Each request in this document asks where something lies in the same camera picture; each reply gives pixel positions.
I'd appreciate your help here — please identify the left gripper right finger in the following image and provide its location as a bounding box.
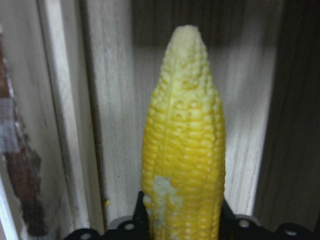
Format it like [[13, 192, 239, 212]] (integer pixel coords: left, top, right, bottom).
[[219, 201, 320, 240]]

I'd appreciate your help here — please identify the yellow corn cob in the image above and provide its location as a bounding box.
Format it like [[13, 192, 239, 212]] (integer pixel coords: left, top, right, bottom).
[[141, 25, 226, 240]]

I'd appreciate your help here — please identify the wooden drawer with white handle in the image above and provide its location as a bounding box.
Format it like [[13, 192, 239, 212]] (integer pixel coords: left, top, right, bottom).
[[0, 0, 284, 240]]

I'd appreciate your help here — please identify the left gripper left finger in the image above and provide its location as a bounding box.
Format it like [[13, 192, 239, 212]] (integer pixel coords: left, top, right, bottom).
[[64, 191, 150, 240]]

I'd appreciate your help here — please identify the dark wooden drawer cabinet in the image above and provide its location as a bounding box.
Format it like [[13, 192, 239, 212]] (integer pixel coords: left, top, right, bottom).
[[253, 0, 320, 230]]

